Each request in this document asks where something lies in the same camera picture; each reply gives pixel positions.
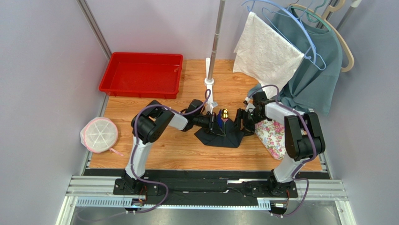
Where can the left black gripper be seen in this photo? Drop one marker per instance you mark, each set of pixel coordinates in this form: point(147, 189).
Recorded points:
point(211, 126)

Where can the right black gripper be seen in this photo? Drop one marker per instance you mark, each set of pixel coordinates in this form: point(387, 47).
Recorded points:
point(250, 116)

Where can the black paper napkin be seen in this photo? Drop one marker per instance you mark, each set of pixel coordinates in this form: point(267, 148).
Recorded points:
point(232, 137)

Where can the iridescent spoon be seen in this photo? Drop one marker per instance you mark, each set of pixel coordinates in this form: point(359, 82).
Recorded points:
point(224, 115)

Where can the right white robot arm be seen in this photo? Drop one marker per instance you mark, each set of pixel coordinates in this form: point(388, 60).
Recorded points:
point(303, 139)

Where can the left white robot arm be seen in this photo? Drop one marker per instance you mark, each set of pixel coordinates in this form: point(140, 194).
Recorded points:
point(150, 123)

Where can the floral tray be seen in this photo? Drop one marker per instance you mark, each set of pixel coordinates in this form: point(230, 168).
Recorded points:
point(272, 135)

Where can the white stand with metal pole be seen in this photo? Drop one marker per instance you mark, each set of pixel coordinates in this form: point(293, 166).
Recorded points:
point(210, 62)

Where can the red plastic bin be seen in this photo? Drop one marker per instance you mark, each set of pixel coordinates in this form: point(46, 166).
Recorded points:
point(142, 75)

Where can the white towel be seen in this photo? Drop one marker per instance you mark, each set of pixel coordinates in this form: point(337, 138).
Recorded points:
point(265, 55)

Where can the teal shirt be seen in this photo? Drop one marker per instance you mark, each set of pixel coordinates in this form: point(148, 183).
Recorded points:
point(311, 87)

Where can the white mesh laundry bag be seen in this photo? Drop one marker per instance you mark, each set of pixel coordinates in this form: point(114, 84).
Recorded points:
point(100, 135)

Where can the teal hanger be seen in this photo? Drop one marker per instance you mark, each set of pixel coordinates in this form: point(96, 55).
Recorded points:
point(312, 18)

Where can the beige wooden hanger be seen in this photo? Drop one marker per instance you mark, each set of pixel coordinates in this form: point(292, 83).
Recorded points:
point(344, 46)

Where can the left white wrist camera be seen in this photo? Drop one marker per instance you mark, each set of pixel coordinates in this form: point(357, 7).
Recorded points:
point(211, 106)

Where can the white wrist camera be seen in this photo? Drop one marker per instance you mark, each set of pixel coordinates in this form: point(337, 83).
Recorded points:
point(211, 106)
point(249, 107)

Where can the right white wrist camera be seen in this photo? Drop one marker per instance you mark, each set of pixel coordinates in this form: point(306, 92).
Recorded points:
point(249, 107)

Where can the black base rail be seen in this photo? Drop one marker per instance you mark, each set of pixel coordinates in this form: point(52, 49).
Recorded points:
point(196, 187)

